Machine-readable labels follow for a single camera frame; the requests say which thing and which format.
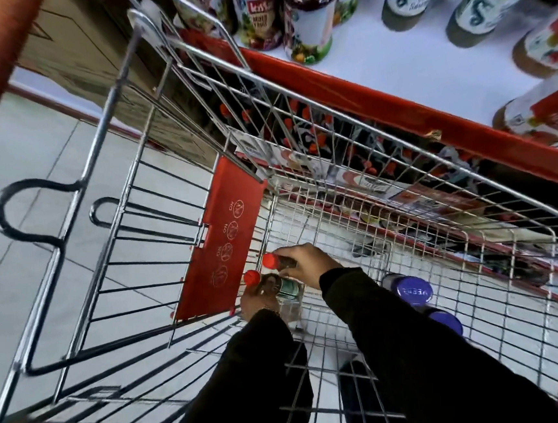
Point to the person's right forearm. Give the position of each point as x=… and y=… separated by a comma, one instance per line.
x=418, y=352

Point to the brown cardboard box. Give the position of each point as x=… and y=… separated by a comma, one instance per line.
x=85, y=55

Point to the brown sauce bottle red label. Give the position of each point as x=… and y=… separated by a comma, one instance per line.
x=544, y=47
x=538, y=111

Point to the row of red-capped dark bottles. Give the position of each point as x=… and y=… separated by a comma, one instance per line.
x=311, y=138

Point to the red-lidded fruit jam jar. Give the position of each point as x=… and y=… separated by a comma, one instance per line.
x=310, y=16

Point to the person's right fingers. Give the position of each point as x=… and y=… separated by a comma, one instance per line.
x=290, y=254

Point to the person's right hand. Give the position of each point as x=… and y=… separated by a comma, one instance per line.
x=313, y=264

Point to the person's left forearm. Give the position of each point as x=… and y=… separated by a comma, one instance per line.
x=245, y=382

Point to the dark-lidded mixed fruit jam jar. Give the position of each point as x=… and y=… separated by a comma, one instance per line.
x=258, y=16

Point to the person's left hand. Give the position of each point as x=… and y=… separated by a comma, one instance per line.
x=255, y=301

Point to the person's dark trouser legs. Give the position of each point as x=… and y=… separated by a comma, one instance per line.
x=369, y=405

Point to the person's left fingers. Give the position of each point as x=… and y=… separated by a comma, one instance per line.
x=248, y=299

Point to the red-capped dark sauce bottle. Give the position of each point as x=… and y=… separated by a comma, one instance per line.
x=269, y=261

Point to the red-edged white store shelf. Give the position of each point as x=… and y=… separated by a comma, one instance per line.
x=417, y=60
x=506, y=242

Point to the red-capped green-label sauce bottle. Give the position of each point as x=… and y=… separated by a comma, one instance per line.
x=288, y=288

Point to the blue-lidded jar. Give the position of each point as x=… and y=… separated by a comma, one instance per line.
x=414, y=290
x=445, y=322

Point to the red plastic cart seat flap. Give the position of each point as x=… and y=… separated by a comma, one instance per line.
x=223, y=243

